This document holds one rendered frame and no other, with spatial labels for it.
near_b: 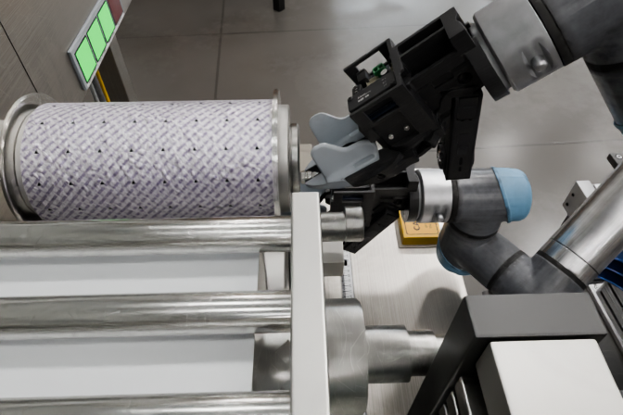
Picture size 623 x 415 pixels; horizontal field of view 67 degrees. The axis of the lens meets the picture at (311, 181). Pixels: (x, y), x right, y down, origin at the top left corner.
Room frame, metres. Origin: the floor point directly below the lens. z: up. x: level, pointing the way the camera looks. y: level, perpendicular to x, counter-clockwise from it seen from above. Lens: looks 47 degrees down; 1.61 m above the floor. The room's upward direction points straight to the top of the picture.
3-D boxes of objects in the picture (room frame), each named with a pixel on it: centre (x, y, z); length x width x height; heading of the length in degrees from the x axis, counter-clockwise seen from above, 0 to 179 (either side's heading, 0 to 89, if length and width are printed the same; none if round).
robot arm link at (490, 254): (0.41, -0.25, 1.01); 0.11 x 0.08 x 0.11; 37
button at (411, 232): (0.53, -0.20, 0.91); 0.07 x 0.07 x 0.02; 2
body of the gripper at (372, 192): (0.42, -0.08, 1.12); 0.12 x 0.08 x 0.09; 92
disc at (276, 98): (0.36, 0.04, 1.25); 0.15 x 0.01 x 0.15; 2
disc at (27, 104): (0.35, 0.28, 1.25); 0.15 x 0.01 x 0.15; 2
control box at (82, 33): (0.74, 0.36, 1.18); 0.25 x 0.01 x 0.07; 2
